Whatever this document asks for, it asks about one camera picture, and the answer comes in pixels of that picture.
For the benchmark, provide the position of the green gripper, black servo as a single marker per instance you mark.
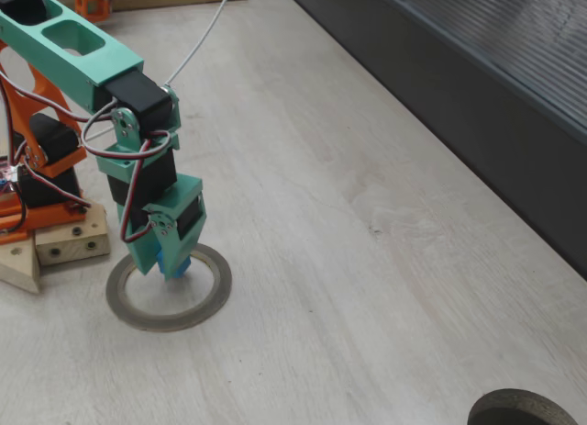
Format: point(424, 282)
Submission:
point(185, 223)

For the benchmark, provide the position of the small blue cube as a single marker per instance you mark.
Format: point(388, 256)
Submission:
point(183, 268)

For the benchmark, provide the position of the orange leader arm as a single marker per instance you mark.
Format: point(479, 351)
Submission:
point(91, 5)

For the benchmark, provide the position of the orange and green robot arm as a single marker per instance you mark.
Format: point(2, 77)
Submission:
point(69, 62)

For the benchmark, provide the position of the light wooden robot base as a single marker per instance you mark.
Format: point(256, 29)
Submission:
point(69, 250)

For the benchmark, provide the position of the frosted ribbed desk partition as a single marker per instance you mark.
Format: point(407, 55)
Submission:
point(504, 99)

